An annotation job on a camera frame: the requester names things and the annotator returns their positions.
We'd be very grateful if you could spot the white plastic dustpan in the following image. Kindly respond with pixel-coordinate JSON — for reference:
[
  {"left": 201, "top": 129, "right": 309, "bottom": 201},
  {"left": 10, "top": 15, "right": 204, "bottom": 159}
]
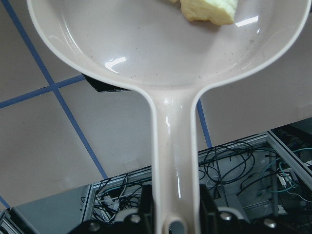
[{"left": 27, "top": 0, "right": 311, "bottom": 234}]

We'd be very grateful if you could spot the pink bin with black bag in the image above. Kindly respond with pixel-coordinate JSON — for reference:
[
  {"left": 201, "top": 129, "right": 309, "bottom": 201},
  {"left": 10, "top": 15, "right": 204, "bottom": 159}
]
[{"left": 82, "top": 73, "right": 128, "bottom": 93}]

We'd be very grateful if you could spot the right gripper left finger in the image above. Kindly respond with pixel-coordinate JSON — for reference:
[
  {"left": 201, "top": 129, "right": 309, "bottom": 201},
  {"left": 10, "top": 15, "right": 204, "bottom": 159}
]
[{"left": 70, "top": 185, "right": 154, "bottom": 234}]

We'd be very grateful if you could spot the pale food chunk near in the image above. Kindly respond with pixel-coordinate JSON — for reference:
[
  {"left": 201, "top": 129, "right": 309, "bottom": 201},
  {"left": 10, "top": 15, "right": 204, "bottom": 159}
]
[{"left": 170, "top": 0, "right": 239, "bottom": 26}]

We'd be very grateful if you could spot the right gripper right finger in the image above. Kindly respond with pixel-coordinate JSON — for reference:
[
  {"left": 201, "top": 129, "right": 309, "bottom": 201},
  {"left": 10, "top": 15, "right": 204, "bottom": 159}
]
[{"left": 199, "top": 184, "right": 302, "bottom": 234}]

